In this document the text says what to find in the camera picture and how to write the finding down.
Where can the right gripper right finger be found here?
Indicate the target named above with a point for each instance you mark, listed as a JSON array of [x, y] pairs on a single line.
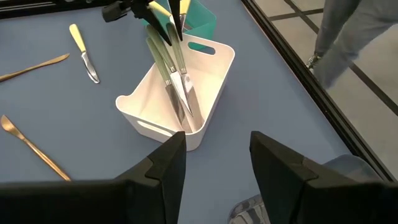
[[311, 202]]

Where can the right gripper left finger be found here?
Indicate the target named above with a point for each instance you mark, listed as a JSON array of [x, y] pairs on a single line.
[[93, 202]]

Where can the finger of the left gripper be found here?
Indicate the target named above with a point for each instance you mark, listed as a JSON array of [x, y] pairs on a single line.
[[176, 18], [154, 23]]

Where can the gold knife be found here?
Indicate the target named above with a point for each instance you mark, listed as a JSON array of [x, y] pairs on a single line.
[[37, 151], [34, 67]]

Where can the teal plastic bin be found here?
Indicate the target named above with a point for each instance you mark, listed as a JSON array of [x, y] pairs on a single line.
[[202, 21]]

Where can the white plastic bin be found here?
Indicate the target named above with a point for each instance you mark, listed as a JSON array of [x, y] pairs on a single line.
[[146, 105]]

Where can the person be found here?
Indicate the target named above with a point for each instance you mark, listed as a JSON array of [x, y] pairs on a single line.
[[351, 40]]

